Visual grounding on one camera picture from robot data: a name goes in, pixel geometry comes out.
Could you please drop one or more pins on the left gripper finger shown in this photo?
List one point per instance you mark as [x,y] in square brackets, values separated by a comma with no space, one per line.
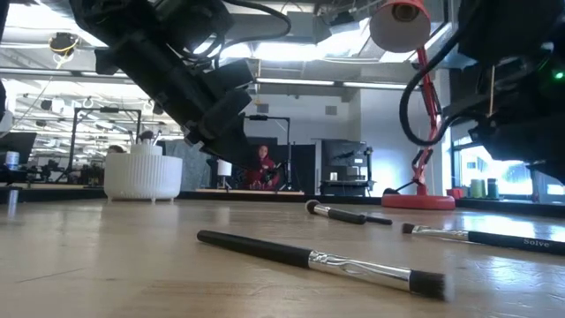
[236,152]

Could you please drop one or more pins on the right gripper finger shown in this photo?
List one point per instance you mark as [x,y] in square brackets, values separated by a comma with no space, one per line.
[555,171]

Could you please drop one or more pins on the black Solve-print makeup brush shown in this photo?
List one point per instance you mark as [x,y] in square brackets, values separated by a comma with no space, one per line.
[507,240]

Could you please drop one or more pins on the fluffy-head black makeup brush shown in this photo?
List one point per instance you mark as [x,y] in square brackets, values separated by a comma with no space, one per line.
[346,216]

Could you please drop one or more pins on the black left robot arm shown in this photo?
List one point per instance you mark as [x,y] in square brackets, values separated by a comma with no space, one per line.
[150,62]

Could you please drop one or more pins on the white cylinder table lamp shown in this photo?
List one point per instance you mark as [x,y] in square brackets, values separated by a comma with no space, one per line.
[225,170]

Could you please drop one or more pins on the person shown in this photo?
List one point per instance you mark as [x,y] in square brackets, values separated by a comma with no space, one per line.
[115,149]
[262,170]

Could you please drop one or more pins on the wooden background table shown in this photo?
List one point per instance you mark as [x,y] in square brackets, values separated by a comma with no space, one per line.
[247,192]

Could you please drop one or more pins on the grey partition panel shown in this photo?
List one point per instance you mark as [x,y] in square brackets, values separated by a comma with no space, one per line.
[194,170]

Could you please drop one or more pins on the black track light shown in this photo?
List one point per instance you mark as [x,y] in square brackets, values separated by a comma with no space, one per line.
[159,110]

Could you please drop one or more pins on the dark green bottle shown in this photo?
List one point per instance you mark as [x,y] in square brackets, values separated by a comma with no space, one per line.
[493,189]

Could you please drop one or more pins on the black partition panel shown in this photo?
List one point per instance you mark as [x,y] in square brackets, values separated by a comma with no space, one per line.
[302,168]

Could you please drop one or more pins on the green cup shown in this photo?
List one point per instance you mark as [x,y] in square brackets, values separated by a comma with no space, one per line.
[477,189]

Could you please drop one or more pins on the white ribbed round container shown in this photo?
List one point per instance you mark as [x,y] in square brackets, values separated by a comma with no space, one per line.
[143,176]

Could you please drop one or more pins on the large flat-head makeup brush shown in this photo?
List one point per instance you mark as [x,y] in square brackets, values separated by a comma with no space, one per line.
[256,246]

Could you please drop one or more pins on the small white cup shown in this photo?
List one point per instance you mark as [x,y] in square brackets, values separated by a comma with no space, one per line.
[333,176]

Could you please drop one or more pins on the small red box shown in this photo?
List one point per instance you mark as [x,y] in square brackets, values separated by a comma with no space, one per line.
[455,193]

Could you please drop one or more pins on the red desk lamp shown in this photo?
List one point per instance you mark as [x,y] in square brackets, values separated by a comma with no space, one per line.
[419,202]

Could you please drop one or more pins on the black ceiling device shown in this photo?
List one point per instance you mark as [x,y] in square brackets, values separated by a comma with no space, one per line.
[64,43]

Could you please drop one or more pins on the black monitor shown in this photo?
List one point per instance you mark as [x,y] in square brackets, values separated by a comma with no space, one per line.
[17,143]

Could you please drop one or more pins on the white and blue cup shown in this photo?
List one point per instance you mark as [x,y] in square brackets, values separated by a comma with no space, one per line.
[12,161]

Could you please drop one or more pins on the black metal frame stand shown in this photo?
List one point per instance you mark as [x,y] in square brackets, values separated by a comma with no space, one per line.
[110,109]
[265,117]

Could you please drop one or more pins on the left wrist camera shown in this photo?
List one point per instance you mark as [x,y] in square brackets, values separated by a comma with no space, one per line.
[234,77]

